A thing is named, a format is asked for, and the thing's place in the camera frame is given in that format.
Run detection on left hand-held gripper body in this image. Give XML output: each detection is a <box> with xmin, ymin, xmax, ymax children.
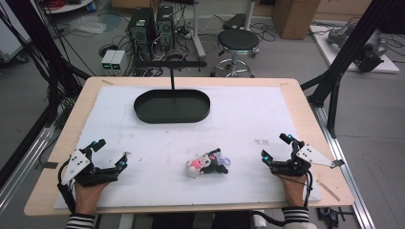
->
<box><xmin>60</xmin><ymin>144</ymin><xmax>120</xmax><ymax>188</ymax></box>

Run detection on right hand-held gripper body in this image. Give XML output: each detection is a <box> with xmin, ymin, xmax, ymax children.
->
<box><xmin>270</xmin><ymin>140</ymin><xmax>346</xmax><ymax>177</ymax></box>

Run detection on black white pink plush toy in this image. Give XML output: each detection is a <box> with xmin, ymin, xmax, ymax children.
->
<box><xmin>185</xmin><ymin>147</ymin><xmax>232</xmax><ymax>179</ymax></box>

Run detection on black stand with oval tray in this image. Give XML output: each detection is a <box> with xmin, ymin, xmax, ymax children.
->
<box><xmin>133</xmin><ymin>59</ymin><xmax>211</xmax><ymax>124</ymax></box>

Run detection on person's left hand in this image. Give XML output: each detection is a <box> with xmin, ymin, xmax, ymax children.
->
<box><xmin>75</xmin><ymin>180</ymin><xmax>111</xmax><ymax>216</ymax></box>

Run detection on person's right hand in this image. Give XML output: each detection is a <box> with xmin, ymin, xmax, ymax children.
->
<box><xmin>276</xmin><ymin>174</ymin><xmax>309</xmax><ymax>209</ymax></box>

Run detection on thin wooden stick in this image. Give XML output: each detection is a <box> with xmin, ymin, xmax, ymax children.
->
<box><xmin>316</xmin><ymin>179</ymin><xmax>341</xmax><ymax>202</ymax></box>

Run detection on white foam mat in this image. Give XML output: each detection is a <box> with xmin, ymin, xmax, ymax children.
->
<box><xmin>53</xmin><ymin>85</ymin><xmax>322</xmax><ymax>210</ymax></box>

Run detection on white bench power supply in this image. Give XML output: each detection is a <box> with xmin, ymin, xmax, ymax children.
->
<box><xmin>100</xmin><ymin>49</ymin><xmax>117</xmax><ymax>75</ymax></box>
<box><xmin>110</xmin><ymin>50</ymin><xmax>127</xmax><ymax>76</ymax></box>

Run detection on white floor board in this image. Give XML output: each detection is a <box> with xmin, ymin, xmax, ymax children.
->
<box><xmin>309</xmin><ymin>24</ymin><xmax>400</xmax><ymax>74</ymax></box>

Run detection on black round stool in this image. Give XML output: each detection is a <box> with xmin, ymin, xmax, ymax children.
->
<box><xmin>211</xmin><ymin>28</ymin><xmax>261</xmax><ymax>78</ymax></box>

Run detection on large black computer tower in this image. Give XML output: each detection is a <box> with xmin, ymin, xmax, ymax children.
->
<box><xmin>127</xmin><ymin>7</ymin><xmax>158</xmax><ymax>61</ymax></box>

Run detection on grey robot parts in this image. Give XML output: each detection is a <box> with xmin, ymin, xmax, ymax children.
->
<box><xmin>326</xmin><ymin>22</ymin><xmax>389</xmax><ymax>73</ymax></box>

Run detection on clear plastic bag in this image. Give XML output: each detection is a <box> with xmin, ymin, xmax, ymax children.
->
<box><xmin>68</xmin><ymin>15</ymin><xmax>108</xmax><ymax>35</ymax></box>

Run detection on brown cardboard box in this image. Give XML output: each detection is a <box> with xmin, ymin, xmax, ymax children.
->
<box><xmin>271</xmin><ymin>0</ymin><xmax>322</xmax><ymax>41</ymax></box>

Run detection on flat black floor device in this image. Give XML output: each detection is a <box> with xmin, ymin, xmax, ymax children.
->
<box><xmin>223</xmin><ymin>12</ymin><xmax>248</xmax><ymax>31</ymax></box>

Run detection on slim black computer tower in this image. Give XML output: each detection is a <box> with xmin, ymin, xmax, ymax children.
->
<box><xmin>156</xmin><ymin>4</ymin><xmax>176</xmax><ymax>52</ymax></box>

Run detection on white desk leg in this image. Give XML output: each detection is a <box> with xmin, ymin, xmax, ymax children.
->
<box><xmin>190</xmin><ymin>0</ymin><xmax>207</xmax><ymax>61</ymax></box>

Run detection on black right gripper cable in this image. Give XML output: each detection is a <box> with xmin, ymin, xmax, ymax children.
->
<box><xmin>251</xmin><ymin>170</ymin><xmax>314</xmax><ymax>227</ymax></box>

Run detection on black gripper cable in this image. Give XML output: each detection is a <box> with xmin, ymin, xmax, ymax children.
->
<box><xmin>56</xmin><ymin>158</ymin><xmax>77</xmax><ymax>214</ymax></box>
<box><xmin>251</xmin><ymin>170</ymin><xmax>314</xmax><ymax>227</ymax></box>

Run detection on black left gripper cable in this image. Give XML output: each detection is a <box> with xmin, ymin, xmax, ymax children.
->
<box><xmin>56</xmin><ymin>158</ymin><xmax>77</xmax><ymax>214</ymax></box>

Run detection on aluminium rail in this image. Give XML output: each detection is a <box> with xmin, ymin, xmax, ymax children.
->
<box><xmin>313</xmin><ymin>104</ymin><xmax>377</xmax><ymax>229</ymax></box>
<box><xmin>0</xmin><ymin>123</ymin><xmax>57</xmax><ymax>213</ymax></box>

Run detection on black frame strut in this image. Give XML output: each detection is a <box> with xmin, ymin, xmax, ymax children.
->
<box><xmin>0</xmin><ymin>0</ymin><xmax>92</xmax><ymax>128</ymax></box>
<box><xmin>300</xmin><ymin>0</ymin><xmax>405</xmax><ymax>138</ymax></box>

